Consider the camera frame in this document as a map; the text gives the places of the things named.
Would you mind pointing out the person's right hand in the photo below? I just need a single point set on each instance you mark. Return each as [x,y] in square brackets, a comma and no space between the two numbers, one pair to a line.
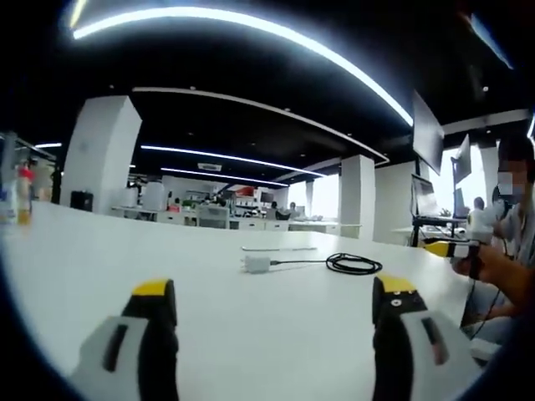
[487,265]

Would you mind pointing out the row of white office desks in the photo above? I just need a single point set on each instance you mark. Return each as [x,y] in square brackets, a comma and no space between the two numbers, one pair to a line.
[167,217]

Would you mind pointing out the wide white pillar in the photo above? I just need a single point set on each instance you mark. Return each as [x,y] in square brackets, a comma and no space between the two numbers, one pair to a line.
[102,154]

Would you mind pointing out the long curved ceiling light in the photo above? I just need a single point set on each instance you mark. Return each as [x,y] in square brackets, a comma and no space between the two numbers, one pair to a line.
[271,29]

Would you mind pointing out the black laptop stand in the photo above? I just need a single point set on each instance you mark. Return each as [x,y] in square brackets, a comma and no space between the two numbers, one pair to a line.
[434,220]

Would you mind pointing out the white desk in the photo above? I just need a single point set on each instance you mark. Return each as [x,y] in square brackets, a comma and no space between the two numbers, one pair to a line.
[251,326]

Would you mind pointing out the bottle with orange drink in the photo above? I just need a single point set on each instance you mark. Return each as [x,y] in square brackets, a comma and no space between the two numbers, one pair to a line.
[24,215]

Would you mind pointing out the white blue bottle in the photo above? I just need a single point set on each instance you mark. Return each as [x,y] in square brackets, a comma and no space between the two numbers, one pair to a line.
[8,209]

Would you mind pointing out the white charger adapter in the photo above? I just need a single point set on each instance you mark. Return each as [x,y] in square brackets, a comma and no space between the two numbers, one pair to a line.
[258,265]

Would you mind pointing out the ceiling air vent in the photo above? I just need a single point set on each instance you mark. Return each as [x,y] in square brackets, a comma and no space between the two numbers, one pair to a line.
[209,166]

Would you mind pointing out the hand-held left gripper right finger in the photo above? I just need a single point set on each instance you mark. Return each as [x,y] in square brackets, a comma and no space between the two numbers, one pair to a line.
[411,359]

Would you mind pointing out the small hanging dark monitor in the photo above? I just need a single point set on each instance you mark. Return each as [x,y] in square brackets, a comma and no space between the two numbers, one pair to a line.
[462,160]

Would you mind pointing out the medium ceiling light strip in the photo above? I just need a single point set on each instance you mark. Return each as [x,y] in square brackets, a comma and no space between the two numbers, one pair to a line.
[230,158]

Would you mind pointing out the white worn device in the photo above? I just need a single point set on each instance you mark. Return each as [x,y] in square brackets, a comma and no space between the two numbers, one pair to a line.
[485,348]

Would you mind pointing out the short ceiling light strip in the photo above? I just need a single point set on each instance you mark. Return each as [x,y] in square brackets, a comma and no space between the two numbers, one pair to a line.
[221,176]

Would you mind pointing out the open laptop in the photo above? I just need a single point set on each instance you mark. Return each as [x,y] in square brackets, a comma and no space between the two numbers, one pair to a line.
[424,198]

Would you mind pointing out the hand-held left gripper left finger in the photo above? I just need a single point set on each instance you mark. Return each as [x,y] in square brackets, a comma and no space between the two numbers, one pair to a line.
[125,359]

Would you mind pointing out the large hanging dark monitor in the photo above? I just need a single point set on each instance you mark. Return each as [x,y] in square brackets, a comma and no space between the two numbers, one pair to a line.
[427,133]

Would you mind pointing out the narrow white pillar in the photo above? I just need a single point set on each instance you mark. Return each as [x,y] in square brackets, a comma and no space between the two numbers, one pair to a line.
[357,196]

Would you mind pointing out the person's head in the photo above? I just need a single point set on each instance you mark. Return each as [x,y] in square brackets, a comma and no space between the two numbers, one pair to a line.
[518,148]

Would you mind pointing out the black box cabinet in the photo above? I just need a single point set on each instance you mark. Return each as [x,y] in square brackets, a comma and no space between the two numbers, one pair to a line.
[81,201]

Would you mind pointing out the person's grey trouser leg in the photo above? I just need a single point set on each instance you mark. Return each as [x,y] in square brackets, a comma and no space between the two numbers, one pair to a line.
[495,328]

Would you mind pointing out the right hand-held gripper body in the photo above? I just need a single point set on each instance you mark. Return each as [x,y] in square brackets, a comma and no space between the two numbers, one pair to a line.
[480,225]

